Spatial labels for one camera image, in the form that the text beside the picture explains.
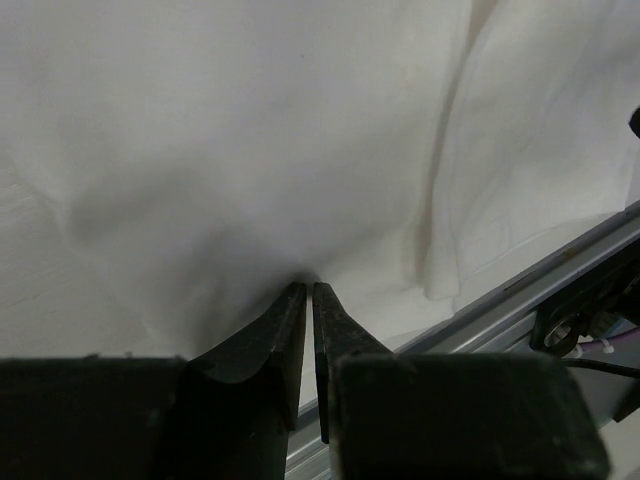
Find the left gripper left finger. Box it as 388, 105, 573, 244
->
187, 283, 306, 431

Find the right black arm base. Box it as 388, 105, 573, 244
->
530, 244, 640, 424

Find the aluminium mounting rail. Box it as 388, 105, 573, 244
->
284, 200, 639, 479

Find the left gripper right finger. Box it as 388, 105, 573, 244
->
311, 283, 395, 444

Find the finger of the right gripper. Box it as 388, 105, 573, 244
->
628, 107, 640, 138

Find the white printed t-shirt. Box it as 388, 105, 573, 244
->
1, 1, 639, 354

